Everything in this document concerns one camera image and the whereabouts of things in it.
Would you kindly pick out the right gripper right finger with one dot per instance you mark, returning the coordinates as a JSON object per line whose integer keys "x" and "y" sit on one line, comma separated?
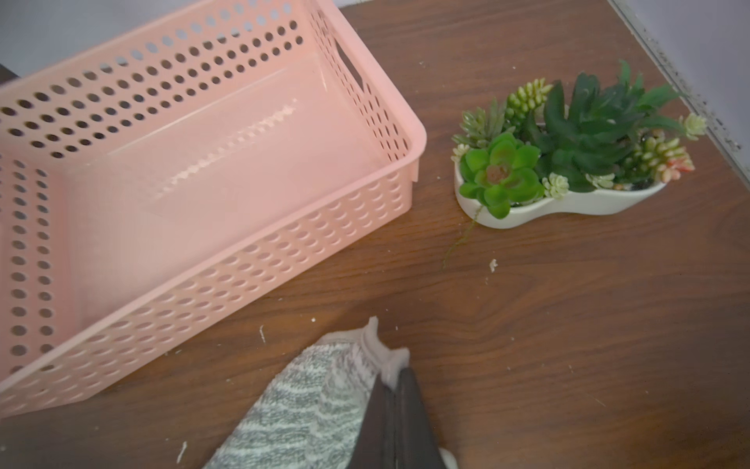
{"x": 415, "y": 441}

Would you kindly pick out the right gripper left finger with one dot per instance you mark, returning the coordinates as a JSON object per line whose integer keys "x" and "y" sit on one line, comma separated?
{"x": 375, "y": 447}

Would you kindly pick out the grey striped dishcloth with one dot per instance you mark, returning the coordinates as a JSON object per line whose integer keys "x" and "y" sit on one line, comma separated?
{"x": 310, "y": 414}

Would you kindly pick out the succulents in white dish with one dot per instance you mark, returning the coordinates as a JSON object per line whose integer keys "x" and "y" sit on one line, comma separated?
{"x": 593, "y": 150}

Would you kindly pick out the pink plastic basket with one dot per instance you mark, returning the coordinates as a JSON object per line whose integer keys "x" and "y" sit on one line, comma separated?
{"x": 154, "y": 185}

